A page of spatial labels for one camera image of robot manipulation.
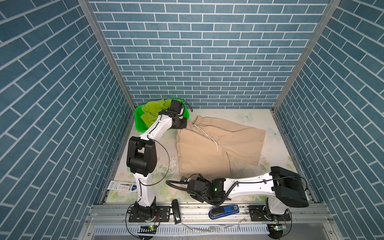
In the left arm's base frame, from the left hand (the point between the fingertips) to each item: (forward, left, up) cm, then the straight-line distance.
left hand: (183, 124), depth 95 cm
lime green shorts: (+17, +25, -4) cm, 30 cm away
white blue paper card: (-34, +33, -13) cm, 49 cm away
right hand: (-36, -5, -8) cm, 37 cm away
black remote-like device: (-47, +2, -11) cm, 48 cm away
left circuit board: (-54, +16, -16) cm, 58 cm away
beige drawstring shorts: (-12, -14, -8) cm, 20 cm away
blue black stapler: (-48, -19, -8) cm, 52 cm away
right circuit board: (-55, -46, -14) cm, 74 cm away
